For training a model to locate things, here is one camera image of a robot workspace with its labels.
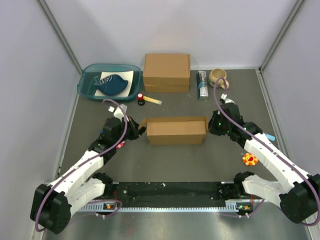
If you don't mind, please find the red black stamp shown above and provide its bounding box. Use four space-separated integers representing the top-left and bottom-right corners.
137 93 145 106

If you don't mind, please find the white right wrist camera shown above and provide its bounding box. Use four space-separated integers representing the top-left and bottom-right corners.
219 93 235 105

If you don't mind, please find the teal plastic bin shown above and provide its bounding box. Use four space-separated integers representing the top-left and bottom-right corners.
76 63 143 102

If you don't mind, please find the dark blue shoe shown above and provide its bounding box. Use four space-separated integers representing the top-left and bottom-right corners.
93 74 129 96

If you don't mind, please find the lower folded cardboard box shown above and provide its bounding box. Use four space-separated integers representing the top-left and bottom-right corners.
144 84 190 93

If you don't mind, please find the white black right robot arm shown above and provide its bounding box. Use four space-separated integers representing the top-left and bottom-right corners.
208 102 320 224

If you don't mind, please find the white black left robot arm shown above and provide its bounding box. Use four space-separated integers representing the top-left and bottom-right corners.
30 117 146 234

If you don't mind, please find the brown cardboard box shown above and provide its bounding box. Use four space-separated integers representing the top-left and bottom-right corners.
138 116 208 145

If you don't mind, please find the orange flower toy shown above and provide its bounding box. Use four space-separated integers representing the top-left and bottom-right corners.
242 152 258 166

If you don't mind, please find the folded cardboard box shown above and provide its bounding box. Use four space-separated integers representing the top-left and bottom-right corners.
144 84 190 93
143 53 190 86

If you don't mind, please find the beige ceramic mug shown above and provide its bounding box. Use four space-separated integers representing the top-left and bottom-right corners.
208 68 230 89

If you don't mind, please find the grey slotted cable duct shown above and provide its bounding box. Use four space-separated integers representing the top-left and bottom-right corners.
78 200 254 214

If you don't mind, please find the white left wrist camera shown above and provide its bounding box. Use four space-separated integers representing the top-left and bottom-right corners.
107 104 128 120

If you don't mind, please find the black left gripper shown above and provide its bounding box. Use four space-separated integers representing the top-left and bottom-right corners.
114 116 148 146

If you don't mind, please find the upper folded cardboard box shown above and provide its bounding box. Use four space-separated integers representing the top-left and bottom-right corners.
143 53 190 86

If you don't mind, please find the light blue marker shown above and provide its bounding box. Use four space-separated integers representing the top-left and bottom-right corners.
265 133 276 141

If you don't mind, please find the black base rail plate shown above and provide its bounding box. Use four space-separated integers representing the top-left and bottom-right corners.
103 181 240 207

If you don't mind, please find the yellow highlighter marker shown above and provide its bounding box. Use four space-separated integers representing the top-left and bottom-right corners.
143 96 162 105

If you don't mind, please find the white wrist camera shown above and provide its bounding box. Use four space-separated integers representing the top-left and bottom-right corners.
219 93 235 105
107 104 128 120

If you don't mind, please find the blue toothpaste box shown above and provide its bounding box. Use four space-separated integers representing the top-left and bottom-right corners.
196 70 209 101

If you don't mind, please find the pink flower toy left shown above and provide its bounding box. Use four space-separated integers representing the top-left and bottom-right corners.
116 141 125 149

